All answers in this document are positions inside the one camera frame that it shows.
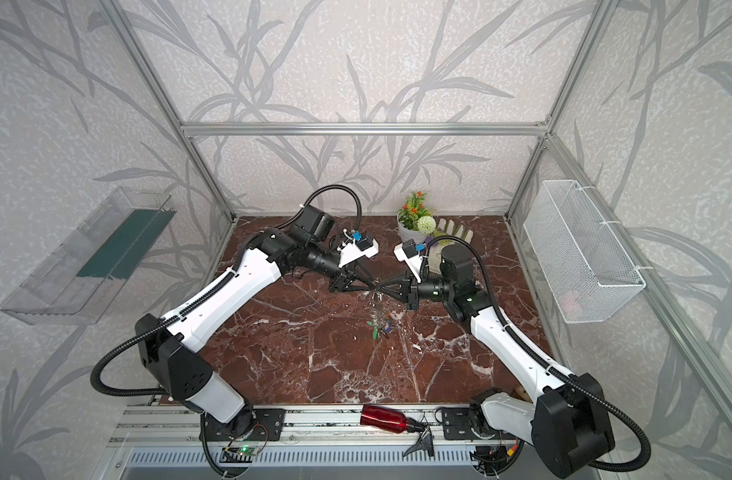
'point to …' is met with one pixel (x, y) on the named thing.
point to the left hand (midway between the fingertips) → (374, 273)
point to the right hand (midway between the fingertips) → (381, 280)
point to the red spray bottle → (386, 420)
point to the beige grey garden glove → (450, 228)
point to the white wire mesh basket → (583, 269)
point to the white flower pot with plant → (414, 221)
